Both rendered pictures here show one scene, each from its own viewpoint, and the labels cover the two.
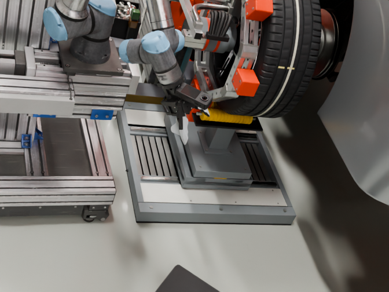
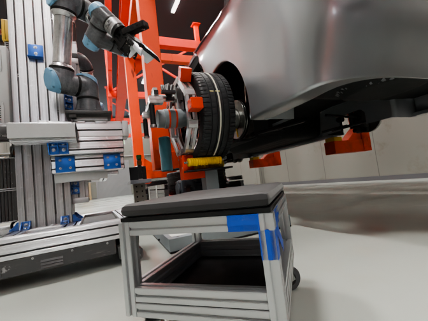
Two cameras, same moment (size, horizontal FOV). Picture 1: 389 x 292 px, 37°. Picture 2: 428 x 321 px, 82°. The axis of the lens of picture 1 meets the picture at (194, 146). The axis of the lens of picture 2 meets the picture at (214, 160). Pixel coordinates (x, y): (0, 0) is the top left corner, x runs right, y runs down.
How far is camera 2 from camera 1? 1.81 m
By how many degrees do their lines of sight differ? 44
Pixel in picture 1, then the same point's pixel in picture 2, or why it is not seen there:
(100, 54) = (93, 106)
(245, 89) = (195, 102)
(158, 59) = (100, 11)
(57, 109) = (61, 130)
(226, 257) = not seen: hidden behind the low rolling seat
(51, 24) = (47, 76)
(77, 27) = (65, 74)
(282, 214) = not seen: hidden behind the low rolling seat
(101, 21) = (86, 81)
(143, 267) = not seen: hidden behind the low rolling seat
